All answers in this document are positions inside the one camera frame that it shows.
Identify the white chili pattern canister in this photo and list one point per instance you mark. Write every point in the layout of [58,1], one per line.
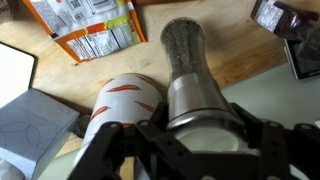
[126,99]

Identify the white black-edged tablet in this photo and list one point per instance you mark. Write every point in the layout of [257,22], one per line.
[16,70]

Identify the black digital thermometer clock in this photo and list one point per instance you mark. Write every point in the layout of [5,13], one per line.
[304,61]

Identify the grey blue patterned box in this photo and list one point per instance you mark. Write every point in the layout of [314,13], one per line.
[33,129]

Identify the orange white snack bag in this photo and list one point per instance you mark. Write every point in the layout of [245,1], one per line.
[88,29]

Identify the dark red labelled bottle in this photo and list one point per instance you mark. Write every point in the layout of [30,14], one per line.
[281,19]

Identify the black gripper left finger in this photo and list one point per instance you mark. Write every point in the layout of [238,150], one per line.
[111,146]

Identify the glass steel pepper grinder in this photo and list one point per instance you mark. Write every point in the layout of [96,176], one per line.
[199,115]

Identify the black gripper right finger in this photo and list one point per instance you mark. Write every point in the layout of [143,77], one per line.
[279,148]

